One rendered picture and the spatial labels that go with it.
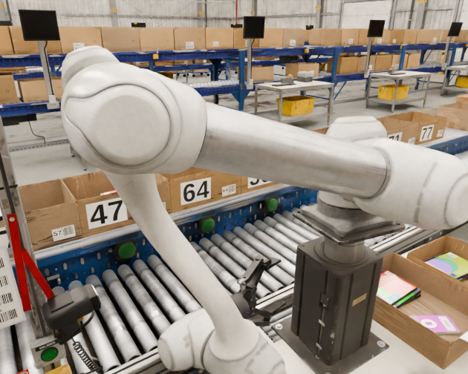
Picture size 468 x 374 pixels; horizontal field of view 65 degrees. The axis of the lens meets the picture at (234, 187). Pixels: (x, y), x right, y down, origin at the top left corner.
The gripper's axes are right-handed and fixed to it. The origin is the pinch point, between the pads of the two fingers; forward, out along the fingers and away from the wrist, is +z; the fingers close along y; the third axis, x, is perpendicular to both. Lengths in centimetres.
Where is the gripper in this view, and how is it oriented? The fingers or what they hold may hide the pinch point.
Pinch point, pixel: (277, 282)
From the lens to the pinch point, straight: 114.2
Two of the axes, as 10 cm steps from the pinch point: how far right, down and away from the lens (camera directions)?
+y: 1.2, 9.8, 1.7
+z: 6.8, -2.1, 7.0
